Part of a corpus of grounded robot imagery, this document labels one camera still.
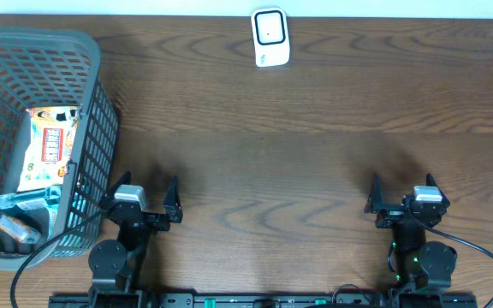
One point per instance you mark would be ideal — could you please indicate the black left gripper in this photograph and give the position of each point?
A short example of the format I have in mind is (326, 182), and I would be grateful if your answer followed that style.
(174, 214)

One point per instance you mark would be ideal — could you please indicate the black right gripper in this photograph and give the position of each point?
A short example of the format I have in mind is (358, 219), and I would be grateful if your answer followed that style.
(376, 202)

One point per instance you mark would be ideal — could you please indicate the teal mouthwash bottle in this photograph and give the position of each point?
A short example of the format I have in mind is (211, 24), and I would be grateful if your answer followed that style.
(32, 200)

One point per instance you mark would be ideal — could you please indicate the yellow wet wipes bag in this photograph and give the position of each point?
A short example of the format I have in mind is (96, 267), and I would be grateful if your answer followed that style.
(52, 132)

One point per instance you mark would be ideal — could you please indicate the small orange snack box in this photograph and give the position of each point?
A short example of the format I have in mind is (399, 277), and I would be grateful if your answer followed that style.
(18, 230)

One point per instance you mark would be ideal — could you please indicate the light blue wipes pack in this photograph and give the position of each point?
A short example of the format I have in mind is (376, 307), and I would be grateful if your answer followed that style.
(48, 217)

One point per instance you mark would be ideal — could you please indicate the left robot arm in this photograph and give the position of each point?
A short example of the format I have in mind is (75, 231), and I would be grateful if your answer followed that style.
(116, 264)

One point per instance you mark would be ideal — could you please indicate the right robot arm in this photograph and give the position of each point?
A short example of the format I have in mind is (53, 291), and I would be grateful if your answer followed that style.
(423, 267)

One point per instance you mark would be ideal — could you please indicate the white barcode scanner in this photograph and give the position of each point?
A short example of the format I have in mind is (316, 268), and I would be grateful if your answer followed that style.
(270, 37)

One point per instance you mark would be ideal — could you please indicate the grey plastic shopping basket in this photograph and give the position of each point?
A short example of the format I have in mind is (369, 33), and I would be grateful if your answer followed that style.
(46, 68)

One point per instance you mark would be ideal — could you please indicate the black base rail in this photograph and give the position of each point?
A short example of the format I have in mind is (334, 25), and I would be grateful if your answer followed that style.
(188, 300)

